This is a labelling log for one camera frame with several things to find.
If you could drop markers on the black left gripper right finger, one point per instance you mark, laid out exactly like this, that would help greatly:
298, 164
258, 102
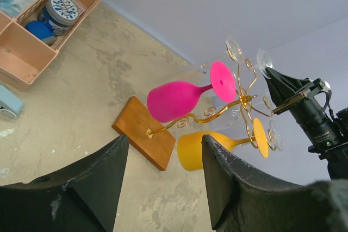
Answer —
243, 198

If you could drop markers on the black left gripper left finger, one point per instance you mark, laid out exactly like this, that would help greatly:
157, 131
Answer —
83, 196

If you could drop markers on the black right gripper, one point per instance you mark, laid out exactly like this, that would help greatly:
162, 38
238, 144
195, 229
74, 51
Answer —
298, 97

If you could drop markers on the clear wine glass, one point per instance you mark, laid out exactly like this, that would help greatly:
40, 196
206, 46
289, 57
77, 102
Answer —
231, 57
263, 107

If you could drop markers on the pink plastic wine glass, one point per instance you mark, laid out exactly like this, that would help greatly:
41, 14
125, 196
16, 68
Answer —
176, 99

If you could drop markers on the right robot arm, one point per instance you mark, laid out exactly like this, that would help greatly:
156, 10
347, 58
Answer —
335, 155

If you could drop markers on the wooden rack base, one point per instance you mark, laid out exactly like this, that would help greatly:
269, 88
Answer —
135, 121

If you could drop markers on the light blue correction tape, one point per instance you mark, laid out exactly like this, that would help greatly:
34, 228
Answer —
11, 106

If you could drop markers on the peach plastic file organizer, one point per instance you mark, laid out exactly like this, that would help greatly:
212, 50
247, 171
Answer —
32, 40

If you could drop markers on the round blue patterned tin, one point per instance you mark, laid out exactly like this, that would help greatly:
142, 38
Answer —
60, 15

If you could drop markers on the gold wire glass rack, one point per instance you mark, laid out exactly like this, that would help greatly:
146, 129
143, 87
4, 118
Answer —
257, 135

